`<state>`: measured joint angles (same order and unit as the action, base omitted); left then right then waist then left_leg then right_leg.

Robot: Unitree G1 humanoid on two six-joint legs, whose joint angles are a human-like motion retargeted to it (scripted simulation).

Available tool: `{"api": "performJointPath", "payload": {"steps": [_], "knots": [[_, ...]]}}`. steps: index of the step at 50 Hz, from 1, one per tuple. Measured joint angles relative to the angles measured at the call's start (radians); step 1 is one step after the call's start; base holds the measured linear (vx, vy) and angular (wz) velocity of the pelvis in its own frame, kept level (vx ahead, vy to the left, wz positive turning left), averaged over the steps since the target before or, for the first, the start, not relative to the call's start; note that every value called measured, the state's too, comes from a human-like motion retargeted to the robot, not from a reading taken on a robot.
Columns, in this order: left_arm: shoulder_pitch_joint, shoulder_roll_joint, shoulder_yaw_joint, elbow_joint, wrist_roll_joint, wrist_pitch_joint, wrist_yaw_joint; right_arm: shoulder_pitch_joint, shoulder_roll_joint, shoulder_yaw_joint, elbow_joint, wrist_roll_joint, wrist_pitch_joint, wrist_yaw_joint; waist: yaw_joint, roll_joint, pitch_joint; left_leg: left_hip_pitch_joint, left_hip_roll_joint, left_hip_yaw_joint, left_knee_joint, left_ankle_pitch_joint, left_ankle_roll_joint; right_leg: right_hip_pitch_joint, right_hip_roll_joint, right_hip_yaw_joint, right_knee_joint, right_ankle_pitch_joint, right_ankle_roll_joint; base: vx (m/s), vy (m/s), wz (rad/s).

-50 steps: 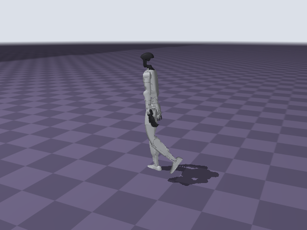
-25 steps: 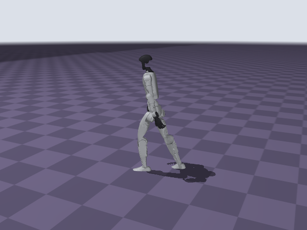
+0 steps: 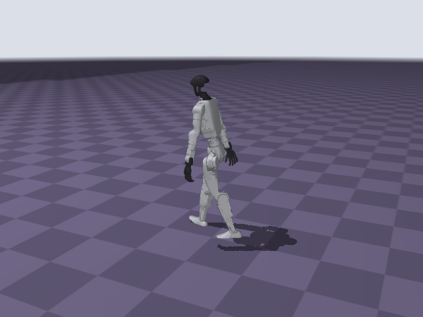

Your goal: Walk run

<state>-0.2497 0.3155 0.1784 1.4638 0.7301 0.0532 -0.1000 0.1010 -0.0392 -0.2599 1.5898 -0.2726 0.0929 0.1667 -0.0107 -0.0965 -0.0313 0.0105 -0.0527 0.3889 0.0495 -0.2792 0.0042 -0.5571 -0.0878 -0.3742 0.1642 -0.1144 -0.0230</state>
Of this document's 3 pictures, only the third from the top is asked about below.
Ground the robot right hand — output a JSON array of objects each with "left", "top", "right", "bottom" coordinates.
[{"left": 225, "top": 142, "right": 238, "bottom": 166}]

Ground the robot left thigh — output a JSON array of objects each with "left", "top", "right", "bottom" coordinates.
[{"left": 203, "top": 153, "right": 229, "bottom": 202}]

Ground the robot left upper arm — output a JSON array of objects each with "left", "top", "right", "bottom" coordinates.
[{"left": 192, "top": 104, "right": 205, "bottom": 138}]

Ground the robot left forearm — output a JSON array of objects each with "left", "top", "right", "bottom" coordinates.
[{"left": 185, "top": 131, "right": 198, "bottom": 163}]

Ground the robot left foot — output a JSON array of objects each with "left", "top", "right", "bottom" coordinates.
[{"left": 216, "top": 230, "right": 242, "bottom": 238}]

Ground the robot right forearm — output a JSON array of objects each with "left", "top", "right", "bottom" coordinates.
[{"left": 219, "top": 124, "right": 230, "bottom": 149}]

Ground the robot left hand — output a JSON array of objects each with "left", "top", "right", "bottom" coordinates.
[{"left": 184, "top": 157, "right": 194, "bottom": 182}]

